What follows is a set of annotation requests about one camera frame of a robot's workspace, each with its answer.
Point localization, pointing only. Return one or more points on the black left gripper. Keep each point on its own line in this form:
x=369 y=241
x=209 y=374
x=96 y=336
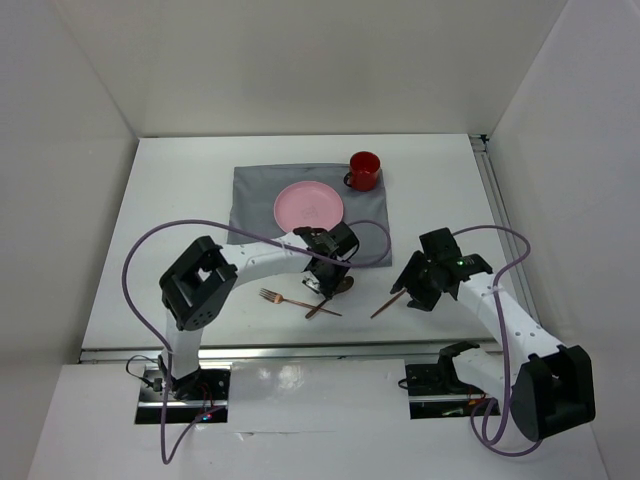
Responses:
x=328 y=287

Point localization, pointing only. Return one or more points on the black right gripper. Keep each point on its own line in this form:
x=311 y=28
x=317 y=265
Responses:
x=409 y=272

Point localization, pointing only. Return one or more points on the brown wooden spoon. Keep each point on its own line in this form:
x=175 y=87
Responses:
x=345 y=285

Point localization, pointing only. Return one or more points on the pink plate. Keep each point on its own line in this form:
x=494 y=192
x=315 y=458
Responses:
x=308 y=204

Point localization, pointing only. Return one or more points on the grey cloth placemat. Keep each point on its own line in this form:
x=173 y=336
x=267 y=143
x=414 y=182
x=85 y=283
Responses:
x=255 y=189

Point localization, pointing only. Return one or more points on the red mug black handle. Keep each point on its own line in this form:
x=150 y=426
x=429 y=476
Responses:
x=364 y=170

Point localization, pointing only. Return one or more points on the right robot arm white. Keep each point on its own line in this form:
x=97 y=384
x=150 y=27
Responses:
x=542 y=385

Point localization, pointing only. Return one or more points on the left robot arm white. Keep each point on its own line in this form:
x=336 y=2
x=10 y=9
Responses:
x=197 y=285

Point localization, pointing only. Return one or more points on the copper knife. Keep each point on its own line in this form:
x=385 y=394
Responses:
x=388 y=303

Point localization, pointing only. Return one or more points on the copper fork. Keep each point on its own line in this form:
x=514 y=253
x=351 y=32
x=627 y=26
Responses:
x=277 y=298

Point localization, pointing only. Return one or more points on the aluminium rail front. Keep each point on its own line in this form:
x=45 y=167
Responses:
x=376 y=350

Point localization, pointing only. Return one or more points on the aluminium rail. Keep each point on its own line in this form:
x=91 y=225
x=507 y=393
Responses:
x=376 y=350
x=512 y=246

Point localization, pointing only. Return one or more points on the aluminium rail right side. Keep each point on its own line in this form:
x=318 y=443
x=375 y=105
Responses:
x=512 y=246

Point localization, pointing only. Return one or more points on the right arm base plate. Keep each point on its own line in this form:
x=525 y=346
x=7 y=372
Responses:
x=432 y=394

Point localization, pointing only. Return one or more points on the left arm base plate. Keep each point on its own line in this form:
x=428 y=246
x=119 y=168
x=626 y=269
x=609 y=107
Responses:
x=207 y=398

